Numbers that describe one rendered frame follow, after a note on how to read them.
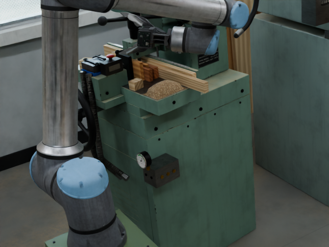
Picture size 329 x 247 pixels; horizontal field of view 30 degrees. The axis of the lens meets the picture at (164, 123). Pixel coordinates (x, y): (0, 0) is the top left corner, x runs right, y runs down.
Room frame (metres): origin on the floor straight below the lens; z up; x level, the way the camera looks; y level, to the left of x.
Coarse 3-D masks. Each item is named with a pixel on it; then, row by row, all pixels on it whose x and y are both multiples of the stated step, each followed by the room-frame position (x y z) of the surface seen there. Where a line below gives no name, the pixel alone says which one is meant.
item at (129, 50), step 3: (135, 45) 2.18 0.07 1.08; (129, 48) 2.18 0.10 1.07; (132, 48) 2.18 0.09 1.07; (135, 48) 2.15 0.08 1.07; (138, 48) 2.17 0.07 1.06; (141, 48) 2.17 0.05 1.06; (120, 51) 2.19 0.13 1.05; (123, 51) 2.18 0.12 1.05; (126, 51) 2.18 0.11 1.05; (129, 51) 2.15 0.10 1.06; (132, 51) 2.17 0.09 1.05
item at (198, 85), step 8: (152, 64) 2.33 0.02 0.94; (160, 72) 2.27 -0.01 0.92; (168, 72) 2.23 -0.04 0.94; (176, 72) 2.21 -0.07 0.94; (176, 80) 2.19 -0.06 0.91; (184, 80) 2.16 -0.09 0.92; (192, 80) 2.12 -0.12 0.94; (200, 80) 2.10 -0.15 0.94; (192, 88) 2.12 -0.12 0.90; (200, 88) 2.08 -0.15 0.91; (208, 88) 2.08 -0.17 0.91
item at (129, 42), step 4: (124, 40) 2.39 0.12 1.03; (128, 40) 2.38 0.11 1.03; (132, 40) 2.38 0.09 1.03; (136, 40) 2.37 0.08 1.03; (124, 44) 2.38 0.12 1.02; (128, 44) 2.36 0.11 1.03; (132, 44) 2.34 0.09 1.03; (124, 48) 2.38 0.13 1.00; (152, 48) 2.40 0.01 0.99; (140, 52) 2.36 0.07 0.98; (144, 52) 2.37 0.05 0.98; (148, 52) 2.38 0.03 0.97; (152, 52) 2.40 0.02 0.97; (132, 56) 2.35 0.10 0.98; (136, 56) 2.35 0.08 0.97; (140, 56) 2.36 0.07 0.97
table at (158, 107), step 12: (144, 84) 2.22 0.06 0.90; (120, 96) 2.20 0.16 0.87; (132, 96) 2.17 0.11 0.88; (144, 96) 2.11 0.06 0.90; (168, 96) 2.08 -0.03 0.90; (180, 96) 2.11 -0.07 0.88; (192, 96) 2.14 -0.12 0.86; (108, 108) 2.16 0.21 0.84; (144, 108) 2.11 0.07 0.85; (156, 108) 2.05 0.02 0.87; (168, 108) 2.07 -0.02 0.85
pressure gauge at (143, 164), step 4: (140, 152) 2.07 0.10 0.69; (144, 152) 2.06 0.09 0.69; (136, 156) 2.07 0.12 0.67; (140, 156) 2.06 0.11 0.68; (144, 156) 2.04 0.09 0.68; (148, 156) 2.05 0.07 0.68; (140, 160) 2.06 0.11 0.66; (144, 160) 2.03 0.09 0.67; (148, 160) 2.04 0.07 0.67; (140, 164) 2.06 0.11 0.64; (144, 164) 2.04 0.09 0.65; (148, 164) 2.04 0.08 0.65; (144, 168) 2.04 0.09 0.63; (148, 168) 2.06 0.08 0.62
